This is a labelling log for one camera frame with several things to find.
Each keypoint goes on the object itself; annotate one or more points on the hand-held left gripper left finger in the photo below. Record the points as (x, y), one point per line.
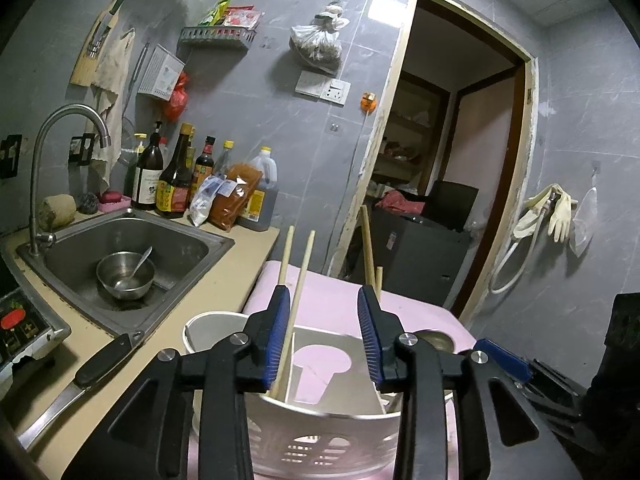
(277, 340)

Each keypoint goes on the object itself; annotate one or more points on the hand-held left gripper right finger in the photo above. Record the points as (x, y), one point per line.
(372, 340)

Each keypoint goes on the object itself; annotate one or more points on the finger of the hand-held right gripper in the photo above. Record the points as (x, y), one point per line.
(505, 360)
(560, 420)

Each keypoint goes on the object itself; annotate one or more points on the white plastic utensil basket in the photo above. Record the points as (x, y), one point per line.
(325, 435)

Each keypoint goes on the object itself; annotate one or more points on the pink floral tablecloth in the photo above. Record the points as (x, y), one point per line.
(320, 292)

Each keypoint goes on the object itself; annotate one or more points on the dark grey cabinet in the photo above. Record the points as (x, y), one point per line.
(415, 255)

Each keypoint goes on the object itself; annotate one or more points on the red cloth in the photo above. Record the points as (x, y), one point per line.
(400, 202)

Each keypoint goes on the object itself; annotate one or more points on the orange spice bag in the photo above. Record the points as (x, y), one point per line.
(235, 200)

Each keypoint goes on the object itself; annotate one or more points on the cream rubber glove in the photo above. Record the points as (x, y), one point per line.
(562, 215)
(530, 215)

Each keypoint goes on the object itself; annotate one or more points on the clear plastic bag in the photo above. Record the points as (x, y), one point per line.
(584, 225)

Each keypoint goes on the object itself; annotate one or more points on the white and blue bag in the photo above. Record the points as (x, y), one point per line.
(207, 200)

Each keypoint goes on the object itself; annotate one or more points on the spoon in steel bowl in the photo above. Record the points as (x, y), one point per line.
(135, 267)

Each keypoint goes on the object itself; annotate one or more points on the large oil jug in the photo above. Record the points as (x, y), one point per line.
(265, 170)

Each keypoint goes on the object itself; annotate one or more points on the steel bowl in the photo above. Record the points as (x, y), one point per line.
(110, 275)

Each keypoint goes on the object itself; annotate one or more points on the tall soy sauce bottle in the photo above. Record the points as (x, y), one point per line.
(175, 185)

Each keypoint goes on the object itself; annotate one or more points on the yellow-cap clear bottle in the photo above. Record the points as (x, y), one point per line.
(227, 157)

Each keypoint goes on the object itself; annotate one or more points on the red-label sauce bottle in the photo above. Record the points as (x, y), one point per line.
(204, 165)

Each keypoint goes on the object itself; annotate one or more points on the dark glass pump bottle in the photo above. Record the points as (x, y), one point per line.
(148, 180)

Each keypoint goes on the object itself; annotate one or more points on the wooden shelf unit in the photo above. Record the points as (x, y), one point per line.
(410, 130)

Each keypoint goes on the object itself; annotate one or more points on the pink soap dish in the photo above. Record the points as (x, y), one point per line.
(114, 201)

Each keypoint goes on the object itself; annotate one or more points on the steel kitchen sink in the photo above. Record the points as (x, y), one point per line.
(75, 260)

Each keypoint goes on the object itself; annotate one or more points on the clear pump bottle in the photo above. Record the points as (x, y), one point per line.
(131, 175)

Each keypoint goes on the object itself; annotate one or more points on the steel wool scrubber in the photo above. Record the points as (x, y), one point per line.
(87, 203)

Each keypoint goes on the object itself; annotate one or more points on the induction cooker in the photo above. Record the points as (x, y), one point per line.
(25, 325)

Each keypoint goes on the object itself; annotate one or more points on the beige loofah sponge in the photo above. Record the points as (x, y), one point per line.
(57, 210)

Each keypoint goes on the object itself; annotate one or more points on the red plastic bag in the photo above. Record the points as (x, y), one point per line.
(177, 97)

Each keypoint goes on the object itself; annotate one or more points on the curved metal faucet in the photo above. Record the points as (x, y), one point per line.
(37, 170)

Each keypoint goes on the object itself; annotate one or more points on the hanging bag of dried goods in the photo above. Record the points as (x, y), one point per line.
(317, 42)

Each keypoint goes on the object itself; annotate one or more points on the stained dish rag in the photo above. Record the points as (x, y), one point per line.
(112, 70)

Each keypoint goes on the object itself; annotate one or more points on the red snack packet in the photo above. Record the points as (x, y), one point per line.
(242, 17)

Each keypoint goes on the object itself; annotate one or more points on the green snack packet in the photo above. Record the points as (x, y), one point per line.
(216, 14)

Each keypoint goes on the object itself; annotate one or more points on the wooden cutting board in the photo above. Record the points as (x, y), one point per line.
(82, 67)

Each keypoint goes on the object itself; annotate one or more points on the hanging kitchen knife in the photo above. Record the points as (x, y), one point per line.
(102, 30)

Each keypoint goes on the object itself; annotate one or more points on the orange wall hook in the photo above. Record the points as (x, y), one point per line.
(368, 101)

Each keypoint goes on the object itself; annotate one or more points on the white wall socket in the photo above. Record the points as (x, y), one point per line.
(337, 92)

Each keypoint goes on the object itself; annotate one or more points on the wooden door frame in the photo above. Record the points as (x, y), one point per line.
(395, 85)

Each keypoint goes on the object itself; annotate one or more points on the white wall switch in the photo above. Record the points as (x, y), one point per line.
(310, 83)

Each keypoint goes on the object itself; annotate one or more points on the white perforated wall holder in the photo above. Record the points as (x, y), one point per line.
(160, 72)

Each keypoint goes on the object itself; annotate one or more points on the grey wall rack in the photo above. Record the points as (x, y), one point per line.
(215, 37)

